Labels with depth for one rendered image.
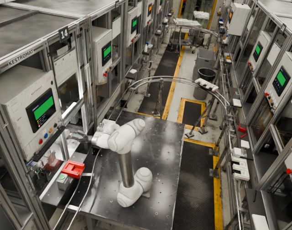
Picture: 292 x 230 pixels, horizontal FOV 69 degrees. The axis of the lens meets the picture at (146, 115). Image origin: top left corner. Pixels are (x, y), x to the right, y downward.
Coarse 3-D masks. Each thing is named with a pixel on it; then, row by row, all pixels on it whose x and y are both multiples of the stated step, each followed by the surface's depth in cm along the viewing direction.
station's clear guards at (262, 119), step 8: (264, 104) 231; (288, 104) 182; (256, 112) 247; (264, 112) 226; (272, 112) 247; (288, 112) 179; (256, 120) 242; (264, 120) 222; (280, 120) 190; (288, 120) 176; (256, 128) 237; (264, 128) 218; (280, 128) 187; (288, 128) 174; (256, 136) 232; (280, 136) 184; (288, 136) 171
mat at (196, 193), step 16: (192, 144) 356; (208, 144) 360; (192, 160) 329; (208, 160) 332; (192, 176) 306; (208, 176) 308; (192, 192) 285; (208, 192) 288; (176, 208) 265; (192, 208) 267; (208, 208) 269; (176, 224) 250; (192, 224) 252; (208, 224) 253
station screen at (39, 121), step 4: (48, 96) 139; (52, 96) 144; (44, 100) 136; (40, 104) 132; (36, 108) 130; (52, 108) 147; (32, 112) 127; (44, 112) 139; (48, 112) 143; (52, 112) 148; (40, 116) 135; (44, 116) 140; (48, 116) 144; (36, 120) 132; (40, 120) 136; (44, 120) 141; (36, 124) 133; (40, 124) 137
